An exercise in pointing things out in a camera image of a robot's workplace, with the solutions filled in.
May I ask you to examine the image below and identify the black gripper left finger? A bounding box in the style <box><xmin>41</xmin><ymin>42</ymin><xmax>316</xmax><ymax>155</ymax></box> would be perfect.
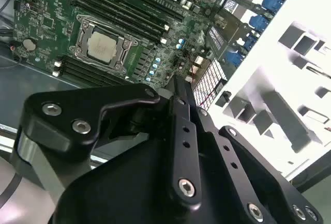
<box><xmin>14</xmin><ymin>75</ymin><xmax>204</xmax><ymax>208</ymax></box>

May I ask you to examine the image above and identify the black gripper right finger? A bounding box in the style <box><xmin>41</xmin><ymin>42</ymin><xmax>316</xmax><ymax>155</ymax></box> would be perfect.
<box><xmin>180</xmin><ymin>77</ymin><xmax>324</xmax><ymax>224</ymax></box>

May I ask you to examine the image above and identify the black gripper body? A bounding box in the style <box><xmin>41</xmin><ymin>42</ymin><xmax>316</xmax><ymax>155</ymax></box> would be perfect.
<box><xmin>53</xmin><ymin>133</ymin><xmax>259</xmax><ymax>224</ymax></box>

